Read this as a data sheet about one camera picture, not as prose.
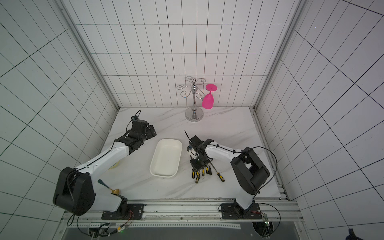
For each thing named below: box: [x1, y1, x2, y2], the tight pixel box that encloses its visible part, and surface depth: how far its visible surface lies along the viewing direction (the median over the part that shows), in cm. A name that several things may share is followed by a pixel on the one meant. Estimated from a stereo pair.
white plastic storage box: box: [149, 138, 183, 178], surface depth 92 cm
